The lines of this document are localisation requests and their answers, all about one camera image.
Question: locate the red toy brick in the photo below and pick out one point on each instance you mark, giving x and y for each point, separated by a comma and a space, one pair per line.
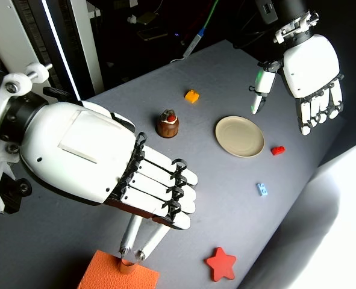
277, 150

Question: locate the brown toy cupcake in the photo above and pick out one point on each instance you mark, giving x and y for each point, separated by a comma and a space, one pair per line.
167, 126

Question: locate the white column panel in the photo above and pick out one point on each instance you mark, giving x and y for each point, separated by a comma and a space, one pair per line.
9, 30

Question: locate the small white connector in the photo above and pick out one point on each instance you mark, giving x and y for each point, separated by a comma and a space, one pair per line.
131, 20

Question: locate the orange textured block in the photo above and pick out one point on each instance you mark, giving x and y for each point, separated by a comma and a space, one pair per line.
105, 274

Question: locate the dark flat device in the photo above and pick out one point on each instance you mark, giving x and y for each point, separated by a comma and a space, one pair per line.
152, 34

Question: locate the grey table cloth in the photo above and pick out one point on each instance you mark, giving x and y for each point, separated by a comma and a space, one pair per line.
241, 210

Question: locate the red wooden star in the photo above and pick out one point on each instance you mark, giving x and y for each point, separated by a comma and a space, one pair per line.
221, 265

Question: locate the white frame post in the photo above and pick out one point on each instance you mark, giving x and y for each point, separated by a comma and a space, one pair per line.
87, 45

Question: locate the beige round plate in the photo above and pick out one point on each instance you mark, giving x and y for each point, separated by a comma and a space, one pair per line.
239, 137

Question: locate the light blue toy brick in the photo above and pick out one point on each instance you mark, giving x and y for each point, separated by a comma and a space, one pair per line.
262, 189

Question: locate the white adapter with blue plug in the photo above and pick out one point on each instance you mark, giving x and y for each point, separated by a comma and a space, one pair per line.
192, 45

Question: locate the gold flat device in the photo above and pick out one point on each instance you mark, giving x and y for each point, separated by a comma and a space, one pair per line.
147, 18

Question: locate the orange toy brick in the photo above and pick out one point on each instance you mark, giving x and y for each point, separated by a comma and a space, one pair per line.
192, 97

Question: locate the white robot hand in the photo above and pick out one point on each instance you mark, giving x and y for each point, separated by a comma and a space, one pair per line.
75, 150
310, 66

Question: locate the black column with light strip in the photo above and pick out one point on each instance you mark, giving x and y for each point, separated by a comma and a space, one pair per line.
60, 30

